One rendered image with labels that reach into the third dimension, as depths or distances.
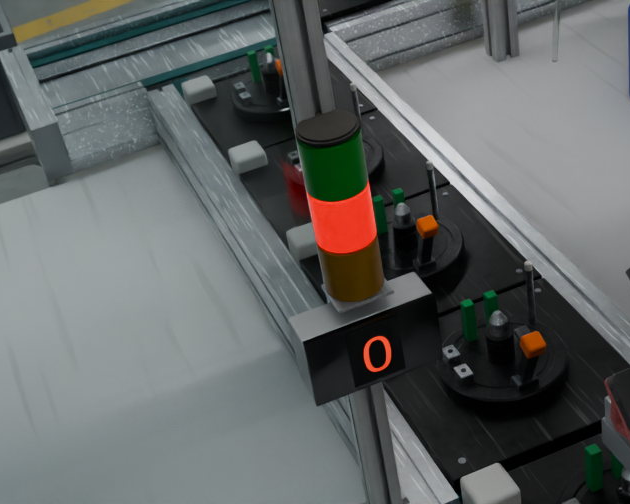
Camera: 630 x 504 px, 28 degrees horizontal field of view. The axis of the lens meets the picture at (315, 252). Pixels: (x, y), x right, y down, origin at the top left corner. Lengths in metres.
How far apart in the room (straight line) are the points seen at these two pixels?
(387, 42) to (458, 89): 0.16
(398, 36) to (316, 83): 1.25
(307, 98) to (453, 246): 0.60
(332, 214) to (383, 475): 0.35
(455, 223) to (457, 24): 0.71
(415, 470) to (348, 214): 0.41
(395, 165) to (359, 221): 0.76
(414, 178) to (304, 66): 0.77
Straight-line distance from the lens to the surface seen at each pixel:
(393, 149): 1.78
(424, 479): 1.30
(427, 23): 2.23
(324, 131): 0.96
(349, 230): 0.99
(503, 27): 2.19
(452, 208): 1.64
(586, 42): 2.25
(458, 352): 1.36
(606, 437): 1.15
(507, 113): 2.05
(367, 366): 1.07
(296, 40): 0.95
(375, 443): 1.21
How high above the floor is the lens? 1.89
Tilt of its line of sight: 35 degrees down
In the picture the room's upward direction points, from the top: 11 degrees counter-clockwise
